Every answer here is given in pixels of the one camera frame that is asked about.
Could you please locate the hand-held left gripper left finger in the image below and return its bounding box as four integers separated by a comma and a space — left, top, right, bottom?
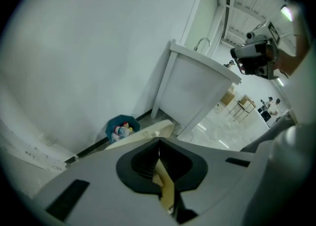
32, 137, 179, 226

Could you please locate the dark blue bin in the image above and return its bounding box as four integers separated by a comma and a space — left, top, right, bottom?
105, 114, 141, 145

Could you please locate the metal-frame stool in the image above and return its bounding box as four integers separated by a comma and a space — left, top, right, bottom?
228, 101, 255, 123

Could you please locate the chrome faucet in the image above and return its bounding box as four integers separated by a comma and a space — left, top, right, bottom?
193, 38, 211, 53

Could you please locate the person's right hand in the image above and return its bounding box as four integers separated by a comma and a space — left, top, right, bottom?
267, 44, 279, 61

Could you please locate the cardboard box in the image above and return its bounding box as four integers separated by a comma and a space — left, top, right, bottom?
237, 94, 256, 109
219, 85, 237, 106

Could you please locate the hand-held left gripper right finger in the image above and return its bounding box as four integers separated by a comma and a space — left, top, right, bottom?
159, 137, 270, 226

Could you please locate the person's right forearm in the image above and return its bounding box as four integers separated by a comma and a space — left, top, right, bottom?
275, 31, 313, 76

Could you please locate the white blue-label bottle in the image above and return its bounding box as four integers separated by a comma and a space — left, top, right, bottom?
115, 126, 131, 137

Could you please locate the white sink cabinet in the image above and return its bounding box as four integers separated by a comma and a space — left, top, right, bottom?
150, 38, 243, 142

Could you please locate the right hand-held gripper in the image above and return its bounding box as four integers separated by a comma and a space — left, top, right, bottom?
230, 20, 281, 81

